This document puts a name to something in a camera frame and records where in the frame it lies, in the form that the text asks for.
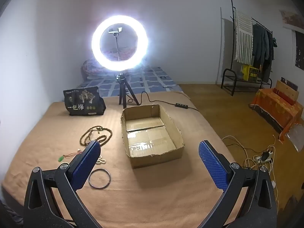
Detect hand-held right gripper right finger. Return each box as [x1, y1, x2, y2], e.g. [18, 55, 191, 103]
[198, 140, 278, 228]

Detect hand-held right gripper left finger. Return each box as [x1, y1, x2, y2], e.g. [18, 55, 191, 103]
[23, 140, 101, 228]

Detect wooden bead necklace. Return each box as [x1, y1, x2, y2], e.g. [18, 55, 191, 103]
[79, 126, 113, 148]

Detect cardboard box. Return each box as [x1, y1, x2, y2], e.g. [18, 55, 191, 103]
[121, 104, 185, 169]

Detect black bangle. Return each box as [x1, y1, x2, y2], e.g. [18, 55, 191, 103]
[88, 169, 111, 190]

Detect white power strip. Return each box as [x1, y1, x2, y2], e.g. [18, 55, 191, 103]
[254, 152, 274, 164]

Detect black snack bag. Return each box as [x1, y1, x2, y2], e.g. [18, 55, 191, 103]
[63, 87, 106, 117]

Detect orange cloth covered table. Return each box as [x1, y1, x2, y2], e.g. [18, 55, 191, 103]
[249, 88, 304, 143]

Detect black clothes rack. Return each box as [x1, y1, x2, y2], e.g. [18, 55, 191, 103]
[221, 0, 276, 97]

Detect black tripod legs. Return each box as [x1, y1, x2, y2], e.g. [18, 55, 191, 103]
[115, 73, 140, 106]

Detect clear plastic bag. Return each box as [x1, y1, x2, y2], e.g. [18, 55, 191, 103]
[284, 123, 304, 151]

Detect folded patterned quilt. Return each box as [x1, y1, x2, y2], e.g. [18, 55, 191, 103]
[81, 59, 119, 81]

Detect yellow box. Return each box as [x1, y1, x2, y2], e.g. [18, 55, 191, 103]
[240, 65, 259, 81]

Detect dark grey jacket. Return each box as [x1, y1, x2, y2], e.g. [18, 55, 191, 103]
[252, 24, 271, 65]

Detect black hanging garment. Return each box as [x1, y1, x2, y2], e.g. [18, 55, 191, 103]
[267, 30, 278, 62]

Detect white striped cloth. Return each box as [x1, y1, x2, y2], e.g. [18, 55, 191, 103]
[234, 8, 253, 62]

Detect green pendant with red cord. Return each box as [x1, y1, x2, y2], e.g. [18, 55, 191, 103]
[59, 152, 77, 162]

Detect power strip with cables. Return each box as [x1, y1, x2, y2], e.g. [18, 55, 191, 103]
[222, 135, 280, 196]

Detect black cable with controller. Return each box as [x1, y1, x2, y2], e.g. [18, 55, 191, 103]
[127, 91, 199, 112]

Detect white ring light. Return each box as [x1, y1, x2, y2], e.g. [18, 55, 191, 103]
[91, 16, 149, 71]

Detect dark wall poster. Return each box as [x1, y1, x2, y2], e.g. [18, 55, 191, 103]
[294, 31, 304, 71]

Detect light wall poster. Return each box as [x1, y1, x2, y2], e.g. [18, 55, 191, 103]
[279, 6, 304, 33]

